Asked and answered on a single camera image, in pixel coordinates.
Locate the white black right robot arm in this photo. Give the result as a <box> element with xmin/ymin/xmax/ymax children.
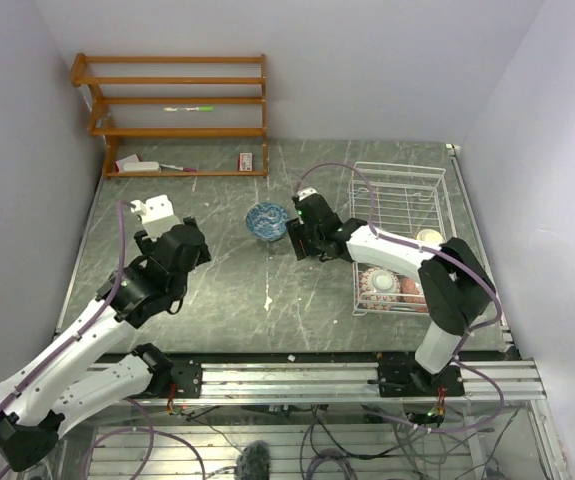
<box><xmin>286</xmin><ymin>188</ymin><xmax>498</xmax><ymax>396</ymax></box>

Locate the brown flower grid bowl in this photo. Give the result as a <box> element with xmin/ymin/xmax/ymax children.
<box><xmin>416</xmin><ymin>228</ymin><xmax>444</xmax><ymax>245</ymax></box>

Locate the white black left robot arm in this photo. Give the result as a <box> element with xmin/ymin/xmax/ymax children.
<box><xmin>0</xmin><ymin>217</ymin><xmax>211</xmax><ymax>472</ymax></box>

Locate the red diamond pattern bowl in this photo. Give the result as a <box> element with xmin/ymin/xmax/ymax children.
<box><xmin>400</xmin><ymin>277</ymin><xmax>428</xmax><ymax>313</ymax></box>

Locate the pink white marker pen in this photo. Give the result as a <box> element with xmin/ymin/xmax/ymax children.
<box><xmin>160</xmin><ymin>163</ymin><xmax>198</xmax><ymax>173</ymax></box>

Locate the wooden shelf rack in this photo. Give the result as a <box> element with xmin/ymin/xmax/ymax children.
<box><xmin>69</xmin><ymin>53</ymin><xmax>269</xmax><ymax>179</ymax></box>

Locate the white bowl red diamond outside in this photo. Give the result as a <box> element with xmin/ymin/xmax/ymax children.
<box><xmin>358</xmin><ymin>267</ymin><xmax>401</xmax><ymax>311</ymax></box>

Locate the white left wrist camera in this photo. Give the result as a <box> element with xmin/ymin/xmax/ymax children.
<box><xmin>128</xmin><ymin>194</ymin><xmax>180</xmax><ymax>241</ymax></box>

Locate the green white marker pen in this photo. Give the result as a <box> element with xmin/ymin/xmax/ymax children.
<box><xmin>163</xmin><ymin>105</ymin><xmax>214</xmax><ymax>113</ymax></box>

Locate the red white small box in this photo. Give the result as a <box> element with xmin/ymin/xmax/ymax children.
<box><xmin>238</xmin><ymin>152</ymin><xmax>254</xmax><ymax>172</ymax></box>

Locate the blue swirl pattern bowl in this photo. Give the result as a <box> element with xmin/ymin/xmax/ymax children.
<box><xmin>245</xmin><ymin>202</ymin><xmax>288</xmax><ymax>242</ymax></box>

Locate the white wire dish rack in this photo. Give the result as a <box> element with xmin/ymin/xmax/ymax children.
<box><xmin>348</xmin><ymin>162</ymin><xmax>457</xmax><ymax>316</ymax></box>

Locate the aluminium rail base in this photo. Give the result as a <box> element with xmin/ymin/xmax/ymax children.
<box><xmin>61</xmin><ymin>357</ymin><xmax>548</xmax><ymax>406</ymax></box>

